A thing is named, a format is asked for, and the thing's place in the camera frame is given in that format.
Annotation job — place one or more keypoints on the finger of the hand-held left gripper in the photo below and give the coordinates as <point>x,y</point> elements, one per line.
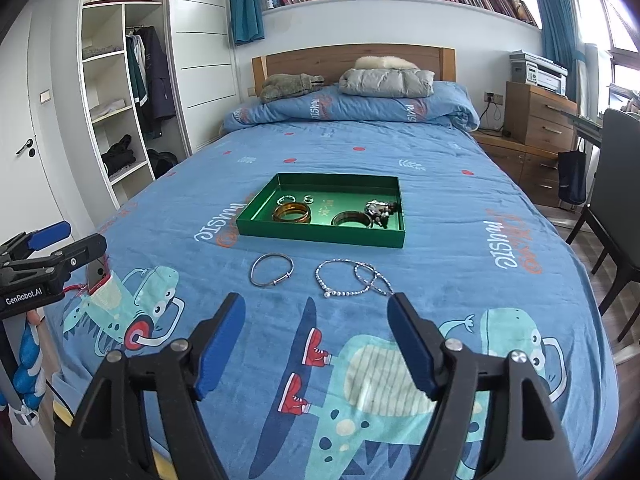
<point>85,250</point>
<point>47,235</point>

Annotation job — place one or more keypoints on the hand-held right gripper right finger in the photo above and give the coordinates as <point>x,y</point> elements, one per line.
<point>412,345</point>

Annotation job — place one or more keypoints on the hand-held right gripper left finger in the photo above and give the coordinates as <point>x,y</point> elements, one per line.
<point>220,345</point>

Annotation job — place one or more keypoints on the plain silver bangle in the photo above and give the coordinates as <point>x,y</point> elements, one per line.
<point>253,275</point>

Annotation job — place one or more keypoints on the dark brown bangle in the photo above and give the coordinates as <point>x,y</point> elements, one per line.
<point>351,225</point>

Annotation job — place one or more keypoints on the green shallow tray box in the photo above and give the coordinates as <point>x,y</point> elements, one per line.
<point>320,237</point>

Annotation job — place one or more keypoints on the amber resin bangle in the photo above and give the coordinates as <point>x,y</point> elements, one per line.
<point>290,219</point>

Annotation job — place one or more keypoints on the silver hoop earring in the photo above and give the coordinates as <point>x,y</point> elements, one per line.
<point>281,200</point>

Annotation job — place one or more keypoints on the white door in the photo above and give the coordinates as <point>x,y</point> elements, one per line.
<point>30,185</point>

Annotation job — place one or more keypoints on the black folded clothes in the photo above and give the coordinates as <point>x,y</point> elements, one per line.
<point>119,157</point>

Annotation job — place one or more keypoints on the black bag in wardrobe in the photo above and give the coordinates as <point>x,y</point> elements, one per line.
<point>161,164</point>

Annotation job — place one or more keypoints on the blue dinosaur bed sheet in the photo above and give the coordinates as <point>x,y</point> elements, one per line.
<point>450,220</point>

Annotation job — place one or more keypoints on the yellow under sheet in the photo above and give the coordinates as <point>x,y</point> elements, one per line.
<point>62,415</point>

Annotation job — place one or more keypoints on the folded white cloth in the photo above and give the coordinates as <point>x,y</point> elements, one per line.
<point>107,109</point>

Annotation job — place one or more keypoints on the hanging dark clothes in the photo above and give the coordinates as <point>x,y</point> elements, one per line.
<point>155,85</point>

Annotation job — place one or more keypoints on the folded grey cloth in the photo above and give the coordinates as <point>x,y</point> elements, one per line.
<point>102,51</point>

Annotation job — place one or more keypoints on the low wooden cabinet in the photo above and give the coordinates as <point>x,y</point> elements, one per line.
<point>520,160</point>

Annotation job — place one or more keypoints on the white wardrobe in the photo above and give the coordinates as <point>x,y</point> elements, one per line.
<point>205,60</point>

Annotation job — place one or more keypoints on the black tote bag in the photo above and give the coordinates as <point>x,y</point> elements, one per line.
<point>571,177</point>

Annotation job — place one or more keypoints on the folded blue quilt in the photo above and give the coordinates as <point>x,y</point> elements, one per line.
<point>375,105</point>

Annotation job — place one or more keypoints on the grey chair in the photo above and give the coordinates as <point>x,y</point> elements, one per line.
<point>620,200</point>

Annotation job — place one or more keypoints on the grey-brown plush cloth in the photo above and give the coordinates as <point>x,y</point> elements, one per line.
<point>290,87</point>

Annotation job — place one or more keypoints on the wooden drawer chest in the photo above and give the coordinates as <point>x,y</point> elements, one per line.
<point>540,115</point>

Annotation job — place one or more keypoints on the grey puffer jacket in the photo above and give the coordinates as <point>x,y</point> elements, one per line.
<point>385,82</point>

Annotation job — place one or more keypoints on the white fur cloth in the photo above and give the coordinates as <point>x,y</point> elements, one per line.
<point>385,61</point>

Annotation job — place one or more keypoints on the wooden headboard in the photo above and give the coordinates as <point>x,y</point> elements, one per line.
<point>300,60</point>

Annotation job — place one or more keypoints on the blue curtain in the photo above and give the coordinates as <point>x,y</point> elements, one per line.
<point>245,5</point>
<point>550,20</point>

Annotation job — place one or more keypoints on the white printer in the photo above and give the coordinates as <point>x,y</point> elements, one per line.
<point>537,72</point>

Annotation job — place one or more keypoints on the wall light switch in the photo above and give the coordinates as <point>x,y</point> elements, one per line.
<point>45,96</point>

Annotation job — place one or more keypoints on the wall socket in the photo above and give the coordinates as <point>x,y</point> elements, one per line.
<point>494,97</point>

